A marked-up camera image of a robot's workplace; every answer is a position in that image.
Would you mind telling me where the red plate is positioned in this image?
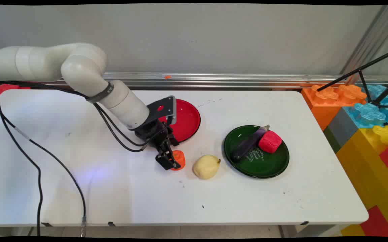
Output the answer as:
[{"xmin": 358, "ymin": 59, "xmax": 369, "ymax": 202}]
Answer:
[{"xmin": 158, "ymin": 98, "xmax": 201, "ymax": 143}]

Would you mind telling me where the black tripod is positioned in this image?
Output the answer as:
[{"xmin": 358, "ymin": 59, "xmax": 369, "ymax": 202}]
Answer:
[{"xmin": 316, "ymin": 47, "xmax": 388, "ymax": 109}]

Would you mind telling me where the purple toy eggplant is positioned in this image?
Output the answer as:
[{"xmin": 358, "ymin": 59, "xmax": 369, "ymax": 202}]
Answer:
[{"xmin": 231, "ymin": 125, "xmax": 270, "ymax": 162}]

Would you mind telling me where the red plastic block behind table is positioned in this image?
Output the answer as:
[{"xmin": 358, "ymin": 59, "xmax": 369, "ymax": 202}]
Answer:
[{"xmin": 0, "ymin": 84, "xmax": 32, "ymax": 105}]

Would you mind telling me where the blue giant building block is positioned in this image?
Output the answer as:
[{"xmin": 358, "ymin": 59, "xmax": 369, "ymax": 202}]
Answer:
[{"xmin": 343, "ymin": 84, "xmax": 388, "ymax": 129}]

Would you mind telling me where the yellow giant building block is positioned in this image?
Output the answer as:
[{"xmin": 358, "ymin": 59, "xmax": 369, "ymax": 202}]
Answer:
[{"xmin": 336, "ymin": 125, "xmax": 388, "ymax": 237}]

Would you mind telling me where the black strap on arm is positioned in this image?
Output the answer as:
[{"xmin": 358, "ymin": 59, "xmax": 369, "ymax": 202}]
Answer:
[{"xmin": 86, "ymin": 82, "xmax": 115, "ymax": 104}]

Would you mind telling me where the black cable with silver plug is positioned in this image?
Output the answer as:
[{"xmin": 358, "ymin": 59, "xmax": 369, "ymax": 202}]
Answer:
[{"xmin": 0, "ymin": 88, "xmax": 87, "ymax": 237}]

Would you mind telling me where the thick black cable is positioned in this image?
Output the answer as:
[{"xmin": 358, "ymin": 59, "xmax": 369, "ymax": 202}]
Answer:
[{"xmin": 0, "ymin": 86, "xmax": 43, "ymax": 237}]

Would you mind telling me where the orange giant building block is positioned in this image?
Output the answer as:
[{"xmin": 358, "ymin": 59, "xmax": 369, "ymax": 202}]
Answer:
[{"xmin": 301, "ymin": 84, "xmax": 368, "ymax": 131}]

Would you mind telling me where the aluminium rail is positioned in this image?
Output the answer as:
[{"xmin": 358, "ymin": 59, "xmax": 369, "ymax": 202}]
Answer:
[{"xmin": 44, "ymin": 71, "xmax": 388, "ymax": 91}]

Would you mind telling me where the grey giant building block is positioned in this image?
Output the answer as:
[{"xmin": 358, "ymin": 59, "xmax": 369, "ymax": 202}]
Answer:
[{"xmin": 323, "ymin": 107, "xmax": 360, "ymax": 154}]

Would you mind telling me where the red toy fruit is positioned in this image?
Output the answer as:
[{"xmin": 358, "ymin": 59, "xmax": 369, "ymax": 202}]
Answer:
[{"xmin": 258, "ymin": 130, "xmax": 282, "ymax": 154}]

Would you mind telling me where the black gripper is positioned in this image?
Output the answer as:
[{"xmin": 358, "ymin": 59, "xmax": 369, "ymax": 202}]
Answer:
[{"xmin": 134, "ymin": 120, "xmax": 181, "ymax": 171}]

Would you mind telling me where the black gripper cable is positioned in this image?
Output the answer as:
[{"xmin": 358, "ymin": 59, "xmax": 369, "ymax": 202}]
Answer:
[
  {"xmin": 98, "ymin": 108, "xmax": 154, "ymax": 147},
  {"xmin": 93, "ymin": 103, "xmax": 147, "ymax": 153}
]

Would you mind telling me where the orange toy vegetable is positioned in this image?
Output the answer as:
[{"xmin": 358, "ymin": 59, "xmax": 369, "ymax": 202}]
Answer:
[{"xmin": 170, "ymin": 150, "xmax": 186, "ymax": 171}]

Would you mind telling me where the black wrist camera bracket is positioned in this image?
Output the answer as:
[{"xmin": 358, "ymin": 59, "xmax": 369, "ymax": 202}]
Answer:
[{"xmin": 146, "ymin": 96, "xmax": 177, "ymax": 127}]

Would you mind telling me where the dark green plate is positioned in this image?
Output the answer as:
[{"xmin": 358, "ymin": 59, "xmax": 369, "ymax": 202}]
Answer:
[{"xmin": 223, "ymin": 125, "xmax": 290, "ymax": 179}]

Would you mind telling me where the yellow toy pear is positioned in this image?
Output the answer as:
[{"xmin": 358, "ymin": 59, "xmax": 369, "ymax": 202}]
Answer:
[{"xmin": 193, "ymin": 155, "xmax": 221, "ymax": 180}]

